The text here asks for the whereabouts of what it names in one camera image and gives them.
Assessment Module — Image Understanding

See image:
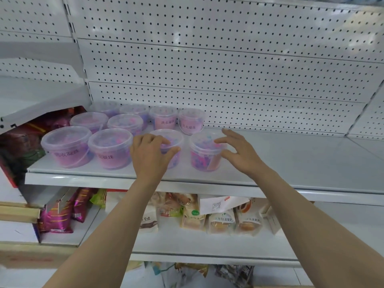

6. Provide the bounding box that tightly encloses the person's right hand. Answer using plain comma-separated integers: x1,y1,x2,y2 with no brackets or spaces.
214,129,270,177

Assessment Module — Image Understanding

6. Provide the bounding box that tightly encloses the person's left hand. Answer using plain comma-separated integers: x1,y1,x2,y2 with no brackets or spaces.
130,133,181,183

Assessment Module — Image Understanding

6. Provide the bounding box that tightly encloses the clear pink bead tub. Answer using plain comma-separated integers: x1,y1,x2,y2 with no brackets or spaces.
149,129,185,170

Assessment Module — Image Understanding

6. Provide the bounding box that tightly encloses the person's left forearm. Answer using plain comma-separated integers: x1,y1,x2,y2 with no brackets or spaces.
42,175,168,288

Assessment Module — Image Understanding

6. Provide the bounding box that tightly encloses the person's right forearm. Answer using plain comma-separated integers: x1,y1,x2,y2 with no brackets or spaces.
250,168,384,288

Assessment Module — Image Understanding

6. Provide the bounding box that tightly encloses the white paper label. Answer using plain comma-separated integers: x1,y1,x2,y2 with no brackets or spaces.
199,196,250,216

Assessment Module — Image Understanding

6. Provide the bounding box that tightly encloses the clear pastry packet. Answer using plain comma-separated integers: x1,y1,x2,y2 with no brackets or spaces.
158,193,185,218

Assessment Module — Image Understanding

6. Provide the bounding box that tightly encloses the white metal shelf board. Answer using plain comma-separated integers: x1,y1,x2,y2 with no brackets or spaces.
25,126,384,207
0,75,92,136
39,204,303,268

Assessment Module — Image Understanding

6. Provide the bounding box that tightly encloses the group of laundry bead tubs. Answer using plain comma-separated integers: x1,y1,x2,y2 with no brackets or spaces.
40,101,228,173

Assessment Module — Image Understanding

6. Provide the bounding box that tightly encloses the beige green-label bread packet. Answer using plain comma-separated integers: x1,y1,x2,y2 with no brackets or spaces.
179,194,208,232

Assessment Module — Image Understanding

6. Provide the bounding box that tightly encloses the white bun packet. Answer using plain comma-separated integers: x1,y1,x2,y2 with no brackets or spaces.
235,201,262,238
207,209,236,236

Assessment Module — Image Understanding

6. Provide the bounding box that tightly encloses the white bread packet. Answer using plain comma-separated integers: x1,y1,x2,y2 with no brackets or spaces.
139,204,159,234

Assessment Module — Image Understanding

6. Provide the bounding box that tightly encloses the small white carton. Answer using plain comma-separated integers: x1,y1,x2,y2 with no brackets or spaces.
260,204,283,236

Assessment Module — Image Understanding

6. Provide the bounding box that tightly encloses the green snack packet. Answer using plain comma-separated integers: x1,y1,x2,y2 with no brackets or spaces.
89,189,107,209

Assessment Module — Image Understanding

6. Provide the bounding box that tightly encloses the white pegboard back panel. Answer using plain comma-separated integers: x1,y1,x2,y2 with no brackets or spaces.
346,85,384,141
0,0,87,85
64,0,384,138

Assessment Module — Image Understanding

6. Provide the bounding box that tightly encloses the small purple snack packet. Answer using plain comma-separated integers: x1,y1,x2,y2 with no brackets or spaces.
71,187,97,224

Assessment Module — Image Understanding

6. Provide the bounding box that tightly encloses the grey printed snack bag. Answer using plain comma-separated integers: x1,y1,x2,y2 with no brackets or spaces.
214,264,254,288

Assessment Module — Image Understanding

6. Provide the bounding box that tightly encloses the yellow snack bag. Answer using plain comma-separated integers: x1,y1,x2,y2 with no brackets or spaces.
152,262,209,288

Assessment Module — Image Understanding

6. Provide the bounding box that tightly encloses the large purple snack packet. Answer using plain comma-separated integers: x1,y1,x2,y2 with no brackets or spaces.
38,189,77,234

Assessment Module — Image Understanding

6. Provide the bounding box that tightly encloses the pile of red gift packages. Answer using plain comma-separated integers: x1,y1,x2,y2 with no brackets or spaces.
0,106,88,189

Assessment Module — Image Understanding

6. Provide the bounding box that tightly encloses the stack of white boxes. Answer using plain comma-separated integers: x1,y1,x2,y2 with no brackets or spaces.
0,177,41,245

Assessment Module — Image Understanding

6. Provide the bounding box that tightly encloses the white shelf upright post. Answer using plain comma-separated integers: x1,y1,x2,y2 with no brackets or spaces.
61,0,93,105

